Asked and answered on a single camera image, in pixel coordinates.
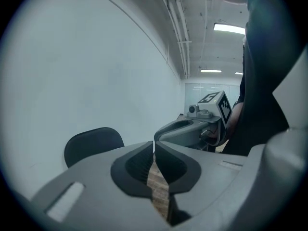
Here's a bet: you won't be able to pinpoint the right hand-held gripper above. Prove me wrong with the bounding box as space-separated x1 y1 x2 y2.
154 90 233 147

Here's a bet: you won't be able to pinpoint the white ceiling conduit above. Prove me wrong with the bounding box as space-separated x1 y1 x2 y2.
160 0 193 80

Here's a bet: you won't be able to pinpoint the person's black clothing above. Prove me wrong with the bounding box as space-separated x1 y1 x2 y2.
223 0 304 156

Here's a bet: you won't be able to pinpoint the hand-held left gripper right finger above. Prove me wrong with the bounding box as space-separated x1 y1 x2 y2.
155 141 248 226

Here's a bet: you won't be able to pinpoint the rows of ceiling strip lights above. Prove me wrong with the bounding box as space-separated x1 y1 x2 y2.
200 23 246 76

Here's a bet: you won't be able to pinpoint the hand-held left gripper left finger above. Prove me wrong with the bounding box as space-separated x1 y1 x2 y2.
31 141 169 226

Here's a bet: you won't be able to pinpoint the black folding chair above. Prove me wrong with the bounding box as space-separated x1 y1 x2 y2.
64 127 125 168

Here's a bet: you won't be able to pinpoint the person's right forearm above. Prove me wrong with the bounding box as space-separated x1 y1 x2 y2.
227 101 243 139

